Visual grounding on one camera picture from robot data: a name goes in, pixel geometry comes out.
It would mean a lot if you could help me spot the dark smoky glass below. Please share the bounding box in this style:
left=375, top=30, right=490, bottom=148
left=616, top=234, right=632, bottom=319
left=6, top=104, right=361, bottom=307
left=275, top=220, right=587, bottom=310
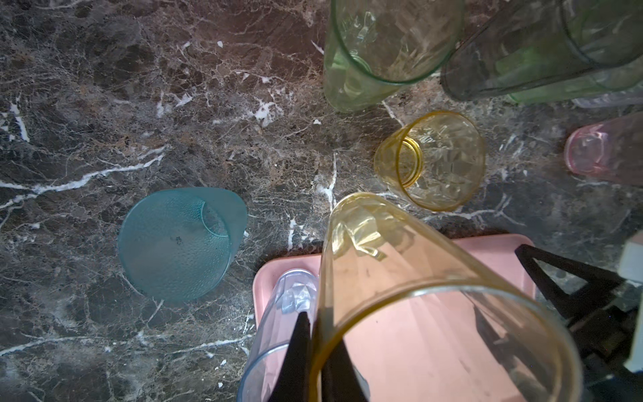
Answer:
left=440, top=1, right=642, bottom=102

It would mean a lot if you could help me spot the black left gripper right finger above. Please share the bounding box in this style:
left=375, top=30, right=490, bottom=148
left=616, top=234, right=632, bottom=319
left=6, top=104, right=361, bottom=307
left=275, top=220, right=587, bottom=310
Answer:
left=321, top=340, right=369, bottom=402

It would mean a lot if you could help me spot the pink tray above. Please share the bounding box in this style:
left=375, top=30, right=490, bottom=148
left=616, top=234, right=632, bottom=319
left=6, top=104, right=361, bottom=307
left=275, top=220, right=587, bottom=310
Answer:
left=253, top=255, right=521, bottom=401

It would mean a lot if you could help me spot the green glass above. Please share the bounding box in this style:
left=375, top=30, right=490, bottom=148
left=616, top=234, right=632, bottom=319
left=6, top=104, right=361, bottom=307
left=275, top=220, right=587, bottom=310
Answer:
left=323, top=0, right=466, bottom=112
left=508, top=56, right=642, bottom=105

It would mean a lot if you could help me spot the clear blue tall glass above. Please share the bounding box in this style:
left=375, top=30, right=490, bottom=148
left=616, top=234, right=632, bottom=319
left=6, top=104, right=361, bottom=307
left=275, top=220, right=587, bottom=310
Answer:
left=237, top=269, right=318, bottom=401

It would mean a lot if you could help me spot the frosted teal glass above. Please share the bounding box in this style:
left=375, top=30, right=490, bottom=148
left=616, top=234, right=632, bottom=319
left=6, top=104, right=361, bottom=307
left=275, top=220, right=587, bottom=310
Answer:
left=117, top=188, right=248, bottom=302

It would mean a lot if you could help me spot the short yellow glass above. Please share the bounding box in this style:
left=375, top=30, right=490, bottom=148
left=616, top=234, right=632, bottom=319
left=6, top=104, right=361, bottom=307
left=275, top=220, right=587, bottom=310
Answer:
left=373, top=111, right=486, bottom=211

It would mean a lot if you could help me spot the pink clear glass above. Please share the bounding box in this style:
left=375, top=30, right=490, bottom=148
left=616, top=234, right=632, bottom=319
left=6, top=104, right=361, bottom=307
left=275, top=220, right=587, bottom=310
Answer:
left=564, top=112, right=642, bottom=186

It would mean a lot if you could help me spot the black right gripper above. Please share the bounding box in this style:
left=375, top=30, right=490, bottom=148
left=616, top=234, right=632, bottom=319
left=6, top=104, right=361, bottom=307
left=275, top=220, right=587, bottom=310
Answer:
left=515, top=245, right=642, bottom=401

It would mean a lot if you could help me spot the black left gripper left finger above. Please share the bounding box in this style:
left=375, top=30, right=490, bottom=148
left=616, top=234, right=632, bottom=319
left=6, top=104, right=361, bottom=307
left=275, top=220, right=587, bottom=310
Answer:
left=269, top=312, right=311, bottom=402

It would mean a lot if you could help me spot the tall yellow glass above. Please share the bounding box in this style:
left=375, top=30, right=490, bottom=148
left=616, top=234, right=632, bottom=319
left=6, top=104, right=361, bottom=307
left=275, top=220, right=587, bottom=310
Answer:
left=308, top=193, right=583, bottom=401

